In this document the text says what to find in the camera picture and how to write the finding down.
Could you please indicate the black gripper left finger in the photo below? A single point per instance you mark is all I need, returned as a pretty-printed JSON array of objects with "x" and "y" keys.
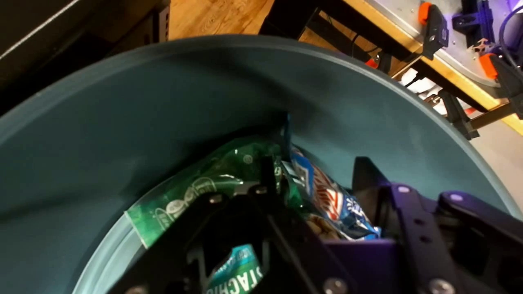
[{"x": 255, "y": 238}]

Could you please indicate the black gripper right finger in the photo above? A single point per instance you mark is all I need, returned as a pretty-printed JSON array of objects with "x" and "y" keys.
[{"x": 435, "y": 245}]

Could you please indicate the green pistachio wrapper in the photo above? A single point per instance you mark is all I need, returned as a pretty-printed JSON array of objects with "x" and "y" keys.
[{"x": 185, "y": 198}]

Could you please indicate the blue snack wrapper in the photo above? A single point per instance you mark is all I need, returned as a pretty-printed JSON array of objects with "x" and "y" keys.
[{"x": 327, "y": 198}]

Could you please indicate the teal bowl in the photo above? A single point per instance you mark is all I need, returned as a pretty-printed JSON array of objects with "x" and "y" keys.
[{"x": 108, "y": 140}]

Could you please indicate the orange and black clamp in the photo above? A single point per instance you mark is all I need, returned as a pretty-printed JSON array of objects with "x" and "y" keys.
[
  {"x": 504, "y": 75},
  {"x": 434, "y": 24}
]

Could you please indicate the black electric stove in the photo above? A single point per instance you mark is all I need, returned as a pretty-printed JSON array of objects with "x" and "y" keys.
[{"x": 54, "y": 54}]

